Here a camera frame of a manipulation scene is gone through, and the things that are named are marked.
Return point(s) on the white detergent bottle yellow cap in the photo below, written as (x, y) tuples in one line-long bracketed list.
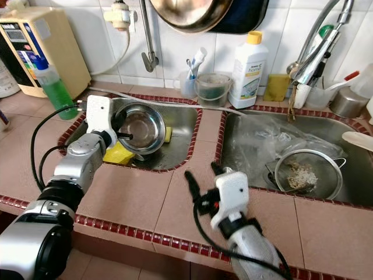
[(247, 76)]

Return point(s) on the round steel wok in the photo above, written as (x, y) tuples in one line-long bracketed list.
[(189, 14)]

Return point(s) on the shallow stainless steel bowl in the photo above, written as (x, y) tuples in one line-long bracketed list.
[(145, 125)]

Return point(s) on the mustard yellow sponge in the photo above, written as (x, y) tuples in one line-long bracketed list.
[(277, 88)]

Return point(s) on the dark brown counter cabinet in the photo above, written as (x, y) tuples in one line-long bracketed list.
[(140, 256)]

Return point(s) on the stainless steel sink basin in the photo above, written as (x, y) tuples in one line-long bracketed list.
[(180, 134), (326, 125)]

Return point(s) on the clear plastic tub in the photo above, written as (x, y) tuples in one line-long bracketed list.
[(320, 99)]

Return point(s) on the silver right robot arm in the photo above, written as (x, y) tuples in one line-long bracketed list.
[(259, 256)]

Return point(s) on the dark round pan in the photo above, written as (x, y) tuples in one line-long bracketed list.
[(250, 14)]

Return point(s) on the white bottle green cap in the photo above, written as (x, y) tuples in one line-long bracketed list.
[(326, 30)]

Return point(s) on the white wall tap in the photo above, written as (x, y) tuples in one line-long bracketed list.
[(118, 16)]

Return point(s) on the small steel cup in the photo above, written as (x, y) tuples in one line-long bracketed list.
[(348, 104)]

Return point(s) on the beige water ionizer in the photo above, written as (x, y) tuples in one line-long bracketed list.
[(61, 52)]

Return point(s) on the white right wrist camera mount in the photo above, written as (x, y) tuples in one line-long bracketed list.
[(230, 195)]

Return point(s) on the chrome sink faucet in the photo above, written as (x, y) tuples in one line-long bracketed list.
[(320, 58)]

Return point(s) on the green dish soap bottle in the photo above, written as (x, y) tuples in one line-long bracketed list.
[(59, 96)]

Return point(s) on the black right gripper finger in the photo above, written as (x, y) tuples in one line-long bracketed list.
[(193, 189), (217, 170)]

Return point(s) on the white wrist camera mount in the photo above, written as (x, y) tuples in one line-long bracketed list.
[(100, 114), (230, 195)]

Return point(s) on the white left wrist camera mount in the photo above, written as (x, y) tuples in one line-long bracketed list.
[(100, 114)]

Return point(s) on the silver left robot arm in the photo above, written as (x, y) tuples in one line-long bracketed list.
[(35, 245)]

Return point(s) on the yellow dish sponge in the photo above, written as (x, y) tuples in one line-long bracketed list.
[(168, 135)]

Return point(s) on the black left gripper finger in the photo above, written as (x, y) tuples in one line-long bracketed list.
[(126, 136)]

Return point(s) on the steel mesh strainer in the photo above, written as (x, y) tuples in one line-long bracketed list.
[(306, 175)]

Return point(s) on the cream plastic spatula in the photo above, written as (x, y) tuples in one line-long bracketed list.
[(358, 140)]

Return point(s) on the clear plastic bag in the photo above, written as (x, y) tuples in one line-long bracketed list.
[(259, 140)]

